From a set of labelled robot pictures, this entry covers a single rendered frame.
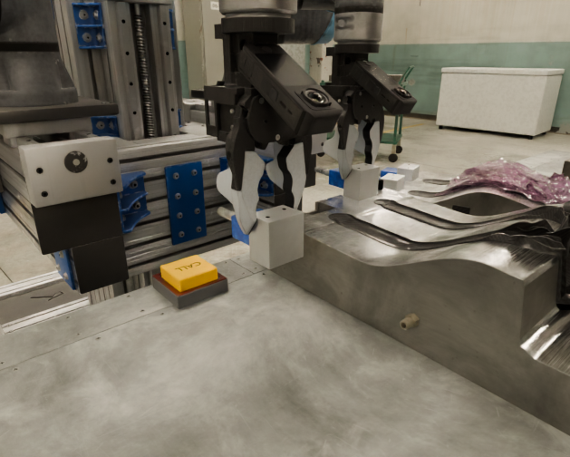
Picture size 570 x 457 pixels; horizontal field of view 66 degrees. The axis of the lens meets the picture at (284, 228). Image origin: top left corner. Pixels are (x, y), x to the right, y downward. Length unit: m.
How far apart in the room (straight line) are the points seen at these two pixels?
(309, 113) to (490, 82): 7.01
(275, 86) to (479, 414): 0.36
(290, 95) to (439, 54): 8.29
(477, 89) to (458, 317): 7.00
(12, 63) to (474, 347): 0.79
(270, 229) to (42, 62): 0.55
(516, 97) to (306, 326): 6.80
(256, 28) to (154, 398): 0.37
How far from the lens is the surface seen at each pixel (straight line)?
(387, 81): 0.72
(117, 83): 1.04
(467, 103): 7.49
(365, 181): 0.75
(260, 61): 0.42
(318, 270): 0.61
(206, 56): 6.31
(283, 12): 0.44
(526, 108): 7.20
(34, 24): 0.88
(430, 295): 0.50
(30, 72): 0.86
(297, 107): 0.38
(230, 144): 0.43
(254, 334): 0.55
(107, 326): 0.61
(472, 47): 8.41
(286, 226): 0.47
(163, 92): 1.08
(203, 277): 0.62
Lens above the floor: 1.12
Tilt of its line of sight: 22 degrees down
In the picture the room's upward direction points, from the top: straight up
